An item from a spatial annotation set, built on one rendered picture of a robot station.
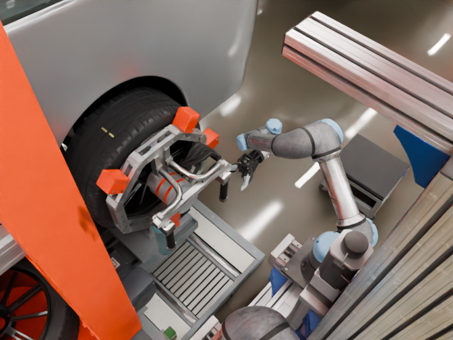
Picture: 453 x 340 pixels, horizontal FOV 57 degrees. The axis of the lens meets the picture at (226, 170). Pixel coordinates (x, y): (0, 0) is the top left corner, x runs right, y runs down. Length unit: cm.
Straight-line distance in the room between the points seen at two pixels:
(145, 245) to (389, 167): 159
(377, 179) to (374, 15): 231
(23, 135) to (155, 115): 101
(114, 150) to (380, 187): 167
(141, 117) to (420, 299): 127
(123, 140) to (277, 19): 291
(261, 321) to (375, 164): 194
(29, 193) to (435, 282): 75
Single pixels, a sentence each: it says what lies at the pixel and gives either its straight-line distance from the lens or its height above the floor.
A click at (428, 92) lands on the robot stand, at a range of 70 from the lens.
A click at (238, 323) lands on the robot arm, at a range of 107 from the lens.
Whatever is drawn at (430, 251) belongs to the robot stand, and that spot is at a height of 187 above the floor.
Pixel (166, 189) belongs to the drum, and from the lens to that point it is 185.
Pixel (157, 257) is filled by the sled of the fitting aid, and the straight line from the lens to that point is 253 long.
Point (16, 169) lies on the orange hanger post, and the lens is 85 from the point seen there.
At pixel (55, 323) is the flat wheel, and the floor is 51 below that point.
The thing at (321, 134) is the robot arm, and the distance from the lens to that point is 160.
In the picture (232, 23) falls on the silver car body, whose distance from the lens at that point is 208.
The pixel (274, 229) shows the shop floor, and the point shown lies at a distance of 279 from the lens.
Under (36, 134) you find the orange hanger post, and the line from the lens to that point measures 82.
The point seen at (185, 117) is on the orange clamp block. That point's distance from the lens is 177.
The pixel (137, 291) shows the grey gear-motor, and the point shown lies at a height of 41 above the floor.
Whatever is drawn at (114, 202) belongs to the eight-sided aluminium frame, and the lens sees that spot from 176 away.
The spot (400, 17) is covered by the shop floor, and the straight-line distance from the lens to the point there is 475.
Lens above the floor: 245
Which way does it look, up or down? 55 degrees down
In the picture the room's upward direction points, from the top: 4 degrees clockwise
